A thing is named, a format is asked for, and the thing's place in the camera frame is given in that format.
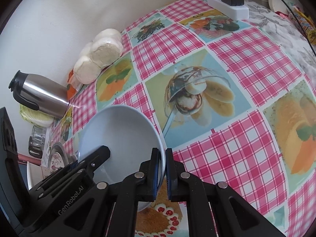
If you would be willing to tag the white power strip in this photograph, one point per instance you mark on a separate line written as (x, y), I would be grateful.
(240, 12)

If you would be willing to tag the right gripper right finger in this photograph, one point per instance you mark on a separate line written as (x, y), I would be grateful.
(213, 209)

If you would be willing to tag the grey floral tablecloth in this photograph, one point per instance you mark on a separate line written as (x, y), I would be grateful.
(284, 33)

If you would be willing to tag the stainless steel thermos jug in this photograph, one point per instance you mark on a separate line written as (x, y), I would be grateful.
(40, 94)

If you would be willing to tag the colourful snack package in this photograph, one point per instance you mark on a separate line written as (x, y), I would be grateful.
(304, 24)

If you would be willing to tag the small white bowl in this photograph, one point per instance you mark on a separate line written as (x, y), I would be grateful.
(130, 137)

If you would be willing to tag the napa cabbage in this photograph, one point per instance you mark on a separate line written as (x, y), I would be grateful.
(36, 118)

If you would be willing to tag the brown glass teapot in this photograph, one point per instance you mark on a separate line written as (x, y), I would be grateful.
(35, 148)

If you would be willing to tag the pink floral plate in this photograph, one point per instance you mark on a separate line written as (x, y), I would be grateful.
(58, 160)

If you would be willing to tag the orange snack packet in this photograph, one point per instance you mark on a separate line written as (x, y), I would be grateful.
(73, 85)

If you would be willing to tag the clear drinking glass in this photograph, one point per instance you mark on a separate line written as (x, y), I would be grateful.
(39, 134)

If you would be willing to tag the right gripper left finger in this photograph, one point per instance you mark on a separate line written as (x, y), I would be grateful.
(125, 196)

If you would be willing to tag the large metal basin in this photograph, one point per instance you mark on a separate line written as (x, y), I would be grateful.
(58, 148)

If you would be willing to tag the pink checkered picture tablecloth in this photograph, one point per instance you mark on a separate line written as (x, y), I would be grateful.
(225, 97)

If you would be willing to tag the bag of steamed buns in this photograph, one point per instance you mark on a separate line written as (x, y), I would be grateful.
(98, 54)

